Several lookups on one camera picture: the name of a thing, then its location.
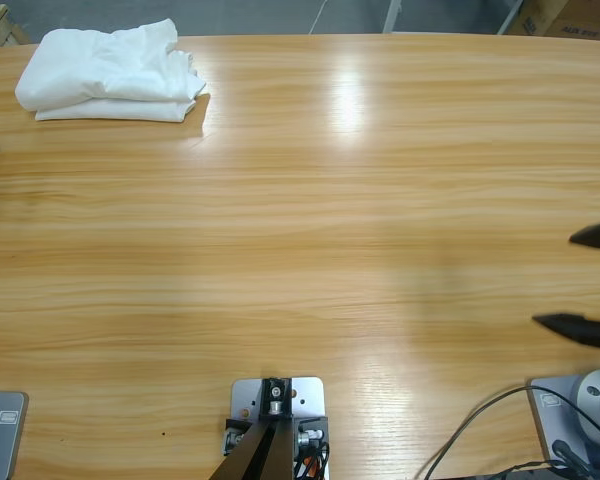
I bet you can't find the white T-shirt with black print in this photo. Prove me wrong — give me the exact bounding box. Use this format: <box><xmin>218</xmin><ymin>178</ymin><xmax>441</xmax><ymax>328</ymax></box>
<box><xmin>14</xmin><ymin>18</ymin><xmax>209</xmax><ymax>114</ymax></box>

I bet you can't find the wooden pallet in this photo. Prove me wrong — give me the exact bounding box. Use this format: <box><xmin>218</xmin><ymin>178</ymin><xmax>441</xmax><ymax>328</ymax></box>
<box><xmin>0</xmin><ymin>3</ymin><xmax>31</xmax><ymax>49</ymax></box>

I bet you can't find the cardboard box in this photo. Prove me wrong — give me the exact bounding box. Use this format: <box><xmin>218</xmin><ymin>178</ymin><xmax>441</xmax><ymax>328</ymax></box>
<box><xmin>522</xmin><ymin>0</ymin><xmax>600</xmax><ymax>39</ymax></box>

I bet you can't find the white metal leg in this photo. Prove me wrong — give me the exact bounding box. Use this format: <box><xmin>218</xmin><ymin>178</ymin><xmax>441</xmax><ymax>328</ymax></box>
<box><xmin>496</xmin><ymin>0</ymin><xmax>525</xmax><ymax>35</ymax></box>
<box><xmin>382</xmin><ymin>0</ymin><xmax>406</xmax><ymax>34</ymax></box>

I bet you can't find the white mounting block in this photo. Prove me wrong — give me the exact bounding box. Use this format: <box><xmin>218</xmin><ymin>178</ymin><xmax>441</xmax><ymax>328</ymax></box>
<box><xmin>229</xmin><ymin>377</ymin><xmax>330</xmax><ymax>480</ymax></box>

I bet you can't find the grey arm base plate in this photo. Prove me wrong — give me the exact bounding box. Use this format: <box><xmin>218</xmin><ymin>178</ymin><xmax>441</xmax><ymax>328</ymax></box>
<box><xmin>0</xmin><ymin>389</ymin><xmax>30</xmax><ymax>480</ymax></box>
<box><xmin>527</xmin><ymin>368</ymin><xmax>600</xmax><ymax>474</ymax></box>

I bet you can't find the long black cable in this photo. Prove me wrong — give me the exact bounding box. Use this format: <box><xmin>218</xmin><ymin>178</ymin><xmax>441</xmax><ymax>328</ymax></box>
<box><xmin>424</xmin><ymin>384</ymin><xmax>600</xmax><ymax>479</ymax></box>

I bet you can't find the thin black cable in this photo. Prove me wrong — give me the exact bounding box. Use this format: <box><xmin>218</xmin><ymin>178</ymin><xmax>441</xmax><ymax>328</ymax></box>
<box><xmin>479</xmin><ymin>461</ymin><xmax>561</xmax><ymax>480</ymax></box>

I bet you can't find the white cord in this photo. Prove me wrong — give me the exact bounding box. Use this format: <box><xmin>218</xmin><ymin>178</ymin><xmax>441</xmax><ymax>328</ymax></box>
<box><xmin>309</xmin><ymin>0</ymin><xmax>331</xmax><ymax>32</ymax></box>

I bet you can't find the dark camera post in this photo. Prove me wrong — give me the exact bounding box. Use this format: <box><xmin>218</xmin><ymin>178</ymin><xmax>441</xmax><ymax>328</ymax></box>
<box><xmin>212</xmin><ymin>378</ymin><xmax>295</xmax><ymax>480</ymax></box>

